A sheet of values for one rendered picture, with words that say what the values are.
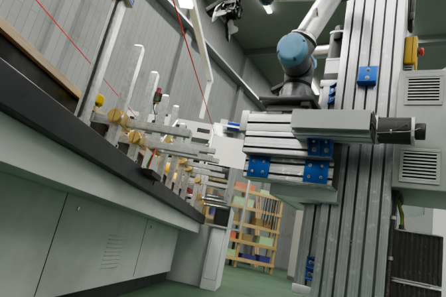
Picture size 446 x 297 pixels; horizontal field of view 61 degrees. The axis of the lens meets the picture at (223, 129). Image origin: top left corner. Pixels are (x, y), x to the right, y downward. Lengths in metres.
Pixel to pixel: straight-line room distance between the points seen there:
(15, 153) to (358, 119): 0.99
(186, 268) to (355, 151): 3.01
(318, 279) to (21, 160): 1.08
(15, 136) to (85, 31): 6.83
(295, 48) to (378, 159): 0.53
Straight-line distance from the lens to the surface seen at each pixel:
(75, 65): 7.55
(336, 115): 1.32
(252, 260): 10.78
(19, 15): 7.04
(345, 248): 1.53
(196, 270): 4.28
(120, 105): 1.49
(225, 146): 4.25
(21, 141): 1.02
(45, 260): 1.71
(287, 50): 1.48
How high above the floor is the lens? 0.44
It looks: 17 degrees up
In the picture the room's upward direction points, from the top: 12 degrees clockwise
